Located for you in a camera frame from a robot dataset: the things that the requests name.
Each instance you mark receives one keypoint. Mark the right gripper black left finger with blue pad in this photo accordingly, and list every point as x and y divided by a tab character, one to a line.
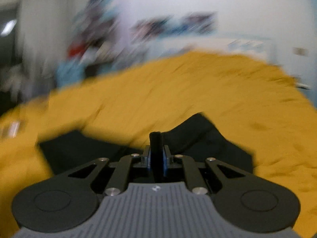
69	199

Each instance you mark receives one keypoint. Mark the anime wall posters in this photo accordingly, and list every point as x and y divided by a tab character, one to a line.
191	24

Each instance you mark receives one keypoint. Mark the yellow bed duvet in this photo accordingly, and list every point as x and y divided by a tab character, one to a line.
252	104

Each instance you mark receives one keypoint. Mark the wall light switch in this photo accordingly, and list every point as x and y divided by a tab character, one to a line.
300	51

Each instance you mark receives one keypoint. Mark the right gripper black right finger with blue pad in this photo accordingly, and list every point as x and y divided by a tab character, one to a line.
241	198

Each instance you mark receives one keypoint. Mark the black pants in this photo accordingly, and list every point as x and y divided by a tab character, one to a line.
196	137

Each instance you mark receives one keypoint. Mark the blue smiley chair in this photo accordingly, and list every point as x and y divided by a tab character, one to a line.
69	72

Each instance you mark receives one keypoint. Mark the white blue apple headboard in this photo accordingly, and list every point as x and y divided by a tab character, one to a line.
258	48

